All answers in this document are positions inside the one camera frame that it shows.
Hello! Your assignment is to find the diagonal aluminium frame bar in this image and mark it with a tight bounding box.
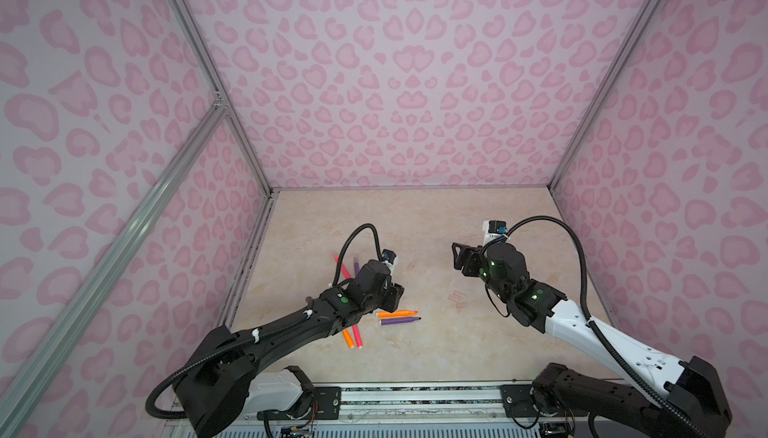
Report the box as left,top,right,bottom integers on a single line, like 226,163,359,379
1,104,227,437

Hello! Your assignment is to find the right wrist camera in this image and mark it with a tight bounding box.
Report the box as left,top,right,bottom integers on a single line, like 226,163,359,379
482,220,508,246

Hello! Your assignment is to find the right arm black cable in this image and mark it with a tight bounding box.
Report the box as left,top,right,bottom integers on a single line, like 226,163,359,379
497,215,715,438

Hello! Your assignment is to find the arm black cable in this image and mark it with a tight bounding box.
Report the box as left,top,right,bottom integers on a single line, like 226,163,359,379
497,215,715,438
145,223,385,420

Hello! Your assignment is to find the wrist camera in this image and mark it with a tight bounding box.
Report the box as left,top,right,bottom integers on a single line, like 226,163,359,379
381,249,398,275
482,220,508,246

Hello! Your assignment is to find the orange highlighter pen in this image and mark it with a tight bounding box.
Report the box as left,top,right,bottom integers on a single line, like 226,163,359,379
377,310,418,319
342,330,356,349

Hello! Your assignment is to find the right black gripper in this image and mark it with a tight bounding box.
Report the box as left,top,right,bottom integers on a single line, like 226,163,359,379
448,242,513,305

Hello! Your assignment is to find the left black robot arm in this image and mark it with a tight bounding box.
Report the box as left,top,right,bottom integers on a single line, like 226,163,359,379
172,259,404,437

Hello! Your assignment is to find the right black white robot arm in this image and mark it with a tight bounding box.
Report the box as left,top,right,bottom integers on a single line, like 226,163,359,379
452,241,733,437

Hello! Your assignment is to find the pink highlighter pen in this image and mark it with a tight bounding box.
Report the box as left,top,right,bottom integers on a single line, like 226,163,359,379
334,255,352,279
352,325,364,348

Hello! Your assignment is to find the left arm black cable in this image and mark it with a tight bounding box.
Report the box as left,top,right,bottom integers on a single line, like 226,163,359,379
145,223,385,420

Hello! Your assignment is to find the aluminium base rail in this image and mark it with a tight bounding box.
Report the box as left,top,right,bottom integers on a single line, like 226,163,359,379
160,381,691,438

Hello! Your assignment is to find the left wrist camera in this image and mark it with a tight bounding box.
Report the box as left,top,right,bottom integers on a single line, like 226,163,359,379
381,249,398,275

